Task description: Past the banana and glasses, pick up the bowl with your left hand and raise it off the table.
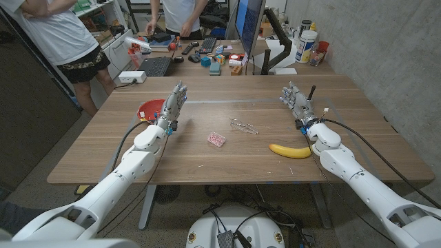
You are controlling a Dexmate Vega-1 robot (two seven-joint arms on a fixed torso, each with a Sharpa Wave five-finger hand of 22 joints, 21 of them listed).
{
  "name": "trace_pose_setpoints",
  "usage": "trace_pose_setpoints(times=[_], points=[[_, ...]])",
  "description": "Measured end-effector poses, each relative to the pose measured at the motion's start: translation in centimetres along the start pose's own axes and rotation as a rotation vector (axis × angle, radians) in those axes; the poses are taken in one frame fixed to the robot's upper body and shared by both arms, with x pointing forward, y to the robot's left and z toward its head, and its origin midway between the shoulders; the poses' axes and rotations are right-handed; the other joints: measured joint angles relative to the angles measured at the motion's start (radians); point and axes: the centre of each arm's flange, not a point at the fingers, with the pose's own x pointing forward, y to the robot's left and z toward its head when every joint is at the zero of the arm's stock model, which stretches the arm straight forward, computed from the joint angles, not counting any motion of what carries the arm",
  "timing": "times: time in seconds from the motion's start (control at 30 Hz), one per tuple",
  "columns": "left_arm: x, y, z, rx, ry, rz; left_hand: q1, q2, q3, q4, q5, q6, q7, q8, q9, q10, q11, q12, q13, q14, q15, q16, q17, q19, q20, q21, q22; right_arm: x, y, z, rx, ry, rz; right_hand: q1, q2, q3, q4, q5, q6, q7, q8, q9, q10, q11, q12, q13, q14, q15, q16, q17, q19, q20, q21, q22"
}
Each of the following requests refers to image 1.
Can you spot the white canister blue label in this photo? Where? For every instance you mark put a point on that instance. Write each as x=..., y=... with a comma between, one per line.
x=305, y=48

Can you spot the red white small gadget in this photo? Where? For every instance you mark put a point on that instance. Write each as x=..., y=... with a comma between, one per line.
x=236, y=59

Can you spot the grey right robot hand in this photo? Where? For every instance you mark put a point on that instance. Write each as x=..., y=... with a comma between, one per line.
x=299, y=105

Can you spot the black stick on grey base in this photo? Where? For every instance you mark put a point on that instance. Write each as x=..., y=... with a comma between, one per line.
x=311, y=96

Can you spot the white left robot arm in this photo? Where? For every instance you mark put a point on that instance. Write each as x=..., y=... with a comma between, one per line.
x=113, y=182

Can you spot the round black fan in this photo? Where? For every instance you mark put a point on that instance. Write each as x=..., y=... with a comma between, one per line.
x=167, y=194

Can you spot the yellow banana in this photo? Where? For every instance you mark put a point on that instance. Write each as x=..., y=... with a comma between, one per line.
x=289, y=152

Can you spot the white power strip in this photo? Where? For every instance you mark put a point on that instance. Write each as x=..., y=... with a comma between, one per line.
x=132, y=76

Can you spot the white paper sheet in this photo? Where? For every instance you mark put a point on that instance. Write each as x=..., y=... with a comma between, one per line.
x=275, y=48

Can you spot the black remote control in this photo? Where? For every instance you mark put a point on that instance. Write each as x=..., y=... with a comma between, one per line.
x=189, y=49

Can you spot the colourful toy blocks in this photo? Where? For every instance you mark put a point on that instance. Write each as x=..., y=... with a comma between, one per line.
x=220, y=59

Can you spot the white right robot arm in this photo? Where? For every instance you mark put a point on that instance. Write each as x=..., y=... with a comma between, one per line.
x=361, y=186

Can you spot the blue book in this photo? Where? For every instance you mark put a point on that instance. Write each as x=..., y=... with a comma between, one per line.
x=162, y=44

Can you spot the red bowl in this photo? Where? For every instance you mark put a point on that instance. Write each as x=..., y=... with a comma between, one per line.
x=148, y=108

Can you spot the black laptop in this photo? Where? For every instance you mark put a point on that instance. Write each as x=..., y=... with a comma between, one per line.
x=156, y=66

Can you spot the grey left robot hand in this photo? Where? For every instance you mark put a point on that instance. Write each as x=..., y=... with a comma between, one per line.
x=170, y=108

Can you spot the black computer mouse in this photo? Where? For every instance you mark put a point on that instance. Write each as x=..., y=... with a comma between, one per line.
x=178, y=59
x=194, y=58

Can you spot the pink patterned small box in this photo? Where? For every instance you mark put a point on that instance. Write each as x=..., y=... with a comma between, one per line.
x=216, y=139

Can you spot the black keyboard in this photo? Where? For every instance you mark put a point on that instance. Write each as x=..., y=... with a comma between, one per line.
x=207, y=45

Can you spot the white spray can red label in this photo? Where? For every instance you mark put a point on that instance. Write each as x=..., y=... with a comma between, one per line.
x=138, y=44

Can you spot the orange brick block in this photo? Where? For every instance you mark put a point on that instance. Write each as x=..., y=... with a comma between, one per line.
x=236, y=71

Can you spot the computer monitor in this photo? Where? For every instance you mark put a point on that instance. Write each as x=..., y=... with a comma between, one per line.
x=249, y=20

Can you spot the person in plain white shirt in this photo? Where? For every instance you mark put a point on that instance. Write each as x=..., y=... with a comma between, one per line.
x=179, y=13

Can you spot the yellow bottle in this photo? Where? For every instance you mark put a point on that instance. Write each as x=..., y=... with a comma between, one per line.
x=313, y=27

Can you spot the clear glass jar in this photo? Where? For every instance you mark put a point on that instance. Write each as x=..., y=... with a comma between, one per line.
x=316, y=58

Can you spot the white robot torso edge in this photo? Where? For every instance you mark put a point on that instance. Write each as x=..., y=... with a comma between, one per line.
x=69, y=244

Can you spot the black backpack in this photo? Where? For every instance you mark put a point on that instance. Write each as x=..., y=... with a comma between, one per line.
x=213, y=17

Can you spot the white flat box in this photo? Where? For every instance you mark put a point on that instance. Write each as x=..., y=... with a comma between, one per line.
x=285, y=71

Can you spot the red cup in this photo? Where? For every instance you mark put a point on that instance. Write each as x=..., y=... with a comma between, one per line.
x=324, y=45

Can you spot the wooden desk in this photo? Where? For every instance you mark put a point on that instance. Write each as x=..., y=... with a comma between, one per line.
x=193, y=70

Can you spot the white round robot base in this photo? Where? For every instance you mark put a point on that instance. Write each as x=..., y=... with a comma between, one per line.
x=255, y=230

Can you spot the teal rectangular block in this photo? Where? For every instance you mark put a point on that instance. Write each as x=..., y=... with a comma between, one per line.
x=214, y=68

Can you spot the dark cabinet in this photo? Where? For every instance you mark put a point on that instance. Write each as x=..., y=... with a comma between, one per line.
x=27, y=120

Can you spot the grey table leg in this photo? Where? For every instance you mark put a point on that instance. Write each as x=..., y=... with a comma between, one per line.
x=147, y=206
x=320, y=206

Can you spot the person in camouflage shorts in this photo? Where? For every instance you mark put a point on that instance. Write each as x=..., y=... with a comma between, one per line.
x=55, y=31

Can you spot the blue cube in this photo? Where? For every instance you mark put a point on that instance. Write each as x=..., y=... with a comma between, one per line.
x=205, y=62

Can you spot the white shelf cabinet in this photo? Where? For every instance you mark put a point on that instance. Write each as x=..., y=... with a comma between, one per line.
x=117, y=51

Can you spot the blue chair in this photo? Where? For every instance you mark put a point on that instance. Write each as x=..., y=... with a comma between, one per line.
x=217, y=32

